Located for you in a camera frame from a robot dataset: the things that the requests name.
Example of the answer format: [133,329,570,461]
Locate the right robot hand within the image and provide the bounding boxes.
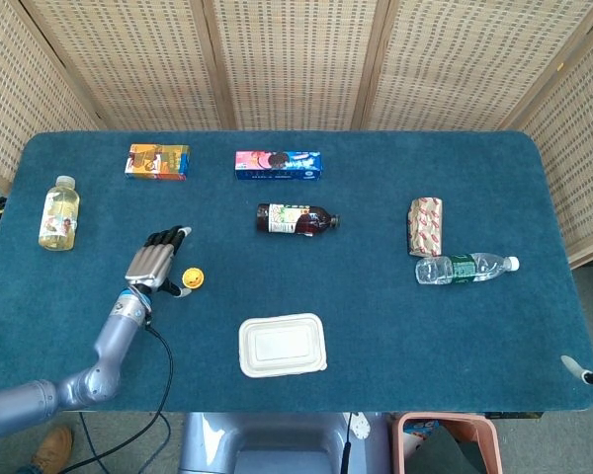
[560,285,593,391]

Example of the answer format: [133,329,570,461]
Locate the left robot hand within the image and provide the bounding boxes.
[125,225,193,299]

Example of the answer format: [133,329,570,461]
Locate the round yellow egg-shell cup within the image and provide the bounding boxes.
[181,267,207,290]

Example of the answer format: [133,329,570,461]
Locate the orange snack box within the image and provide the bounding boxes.
[124,143,192,182]

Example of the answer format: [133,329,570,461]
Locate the pale yellow drink bottle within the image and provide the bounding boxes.
[38,175,81,252]

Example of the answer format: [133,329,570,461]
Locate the pink plastic stool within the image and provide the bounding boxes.
[392,412,504,474]

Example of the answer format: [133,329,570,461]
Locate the dark tea bottle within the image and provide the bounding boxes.
[255,202,341,237]

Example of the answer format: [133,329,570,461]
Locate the clear water bottle green label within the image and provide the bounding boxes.
[414,252,521,286]

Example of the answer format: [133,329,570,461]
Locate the white lidded lunch box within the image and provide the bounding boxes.
[238,312,328,379]

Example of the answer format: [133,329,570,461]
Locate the blue cookie box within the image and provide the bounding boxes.
[234,150,323,182]

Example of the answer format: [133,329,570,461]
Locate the blue table cloth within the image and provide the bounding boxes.
[0,130,593,414]

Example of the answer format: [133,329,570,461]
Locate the brown shoe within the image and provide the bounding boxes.
[28,426,75,474]

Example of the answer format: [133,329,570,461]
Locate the silver robot torso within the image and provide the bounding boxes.
[177,412,392,474]

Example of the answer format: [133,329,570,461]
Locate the woven wicker folding screen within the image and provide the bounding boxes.
[0,0,593,271]

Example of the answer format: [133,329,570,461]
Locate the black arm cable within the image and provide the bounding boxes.
[53,323,175,474]

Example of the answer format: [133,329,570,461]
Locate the black torso cable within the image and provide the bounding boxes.
[339,412,355,474]

